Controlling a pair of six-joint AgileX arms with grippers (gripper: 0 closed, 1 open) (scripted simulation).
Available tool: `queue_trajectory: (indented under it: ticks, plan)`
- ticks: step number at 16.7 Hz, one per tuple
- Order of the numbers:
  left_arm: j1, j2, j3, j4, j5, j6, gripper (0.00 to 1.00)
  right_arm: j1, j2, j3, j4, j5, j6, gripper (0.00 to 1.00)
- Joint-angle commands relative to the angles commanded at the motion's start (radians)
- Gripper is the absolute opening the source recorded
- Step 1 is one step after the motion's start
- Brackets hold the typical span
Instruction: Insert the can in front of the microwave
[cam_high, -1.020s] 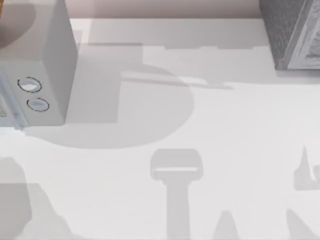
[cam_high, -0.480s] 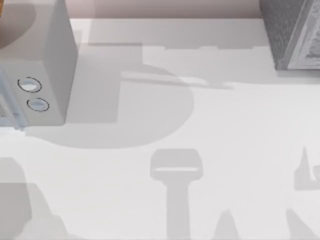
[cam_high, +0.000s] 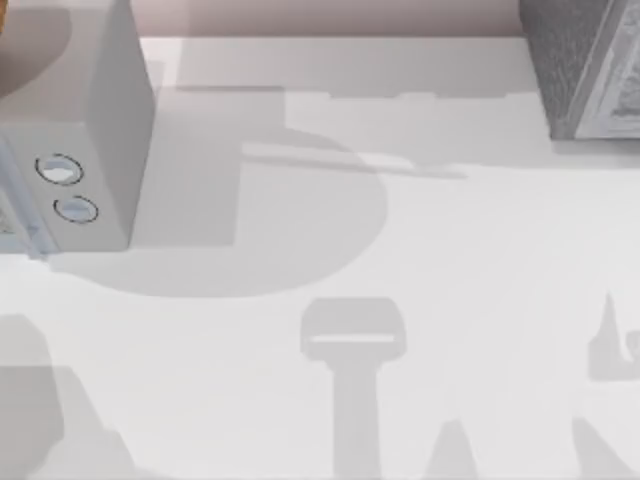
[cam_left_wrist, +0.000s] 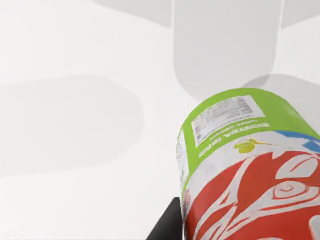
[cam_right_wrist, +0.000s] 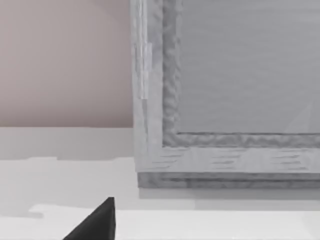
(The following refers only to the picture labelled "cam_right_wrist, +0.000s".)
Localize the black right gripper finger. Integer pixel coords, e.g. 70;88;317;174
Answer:
62;196;117;240

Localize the grey wooden cabinet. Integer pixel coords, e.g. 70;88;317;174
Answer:
129;0;320;190

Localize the grey cabinet door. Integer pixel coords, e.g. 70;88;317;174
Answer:
146;0;320;174

